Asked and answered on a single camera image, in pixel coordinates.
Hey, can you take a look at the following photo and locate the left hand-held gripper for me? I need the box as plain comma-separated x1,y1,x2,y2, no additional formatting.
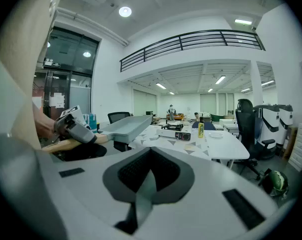
53,105,98,144

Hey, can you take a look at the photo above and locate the black mesh chair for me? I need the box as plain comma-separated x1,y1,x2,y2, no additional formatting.
107,111,132,153

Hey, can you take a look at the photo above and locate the triangle patterned tablecloth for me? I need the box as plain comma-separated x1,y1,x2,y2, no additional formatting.
128,124,212,161

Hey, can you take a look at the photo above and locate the round ceiling light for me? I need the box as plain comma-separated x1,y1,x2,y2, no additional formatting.
118,6,133,18

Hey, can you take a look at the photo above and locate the glass entrance door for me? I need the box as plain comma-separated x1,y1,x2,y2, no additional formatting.
32,25,101,121

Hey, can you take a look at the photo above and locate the person's left forearm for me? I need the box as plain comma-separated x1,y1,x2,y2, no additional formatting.
32,102,57,140

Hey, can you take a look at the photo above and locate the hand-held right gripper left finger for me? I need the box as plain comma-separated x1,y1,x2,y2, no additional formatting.
35,146,153,240

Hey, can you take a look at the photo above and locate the green striped helmet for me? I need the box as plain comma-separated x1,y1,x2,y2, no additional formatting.
261,169,290,200

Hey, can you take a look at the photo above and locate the white and black robot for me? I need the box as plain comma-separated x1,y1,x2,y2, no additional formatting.
255,103,281,145
278,104,295,135

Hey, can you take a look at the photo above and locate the blue chair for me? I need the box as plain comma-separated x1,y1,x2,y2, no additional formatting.
191,121,217,130

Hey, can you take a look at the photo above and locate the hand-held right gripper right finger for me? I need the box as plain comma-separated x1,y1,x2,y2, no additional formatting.
127,146,296,240

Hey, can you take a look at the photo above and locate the black balcony railing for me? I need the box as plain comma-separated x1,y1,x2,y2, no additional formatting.
119,29,266,73

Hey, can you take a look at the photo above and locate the blue cardboard box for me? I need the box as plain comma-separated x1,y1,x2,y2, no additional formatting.
81,113,99,131

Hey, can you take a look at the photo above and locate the black high-back office chair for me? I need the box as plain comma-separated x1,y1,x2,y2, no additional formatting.
233,98,277,183

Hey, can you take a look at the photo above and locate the yellow bottle with black cap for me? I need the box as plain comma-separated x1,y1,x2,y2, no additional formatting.
197,117,205,139

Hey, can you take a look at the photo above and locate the person's beige shirt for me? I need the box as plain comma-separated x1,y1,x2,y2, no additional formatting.
0,0,70,150

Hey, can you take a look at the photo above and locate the white microwave oven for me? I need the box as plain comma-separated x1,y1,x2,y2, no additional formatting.
156,123,192,142

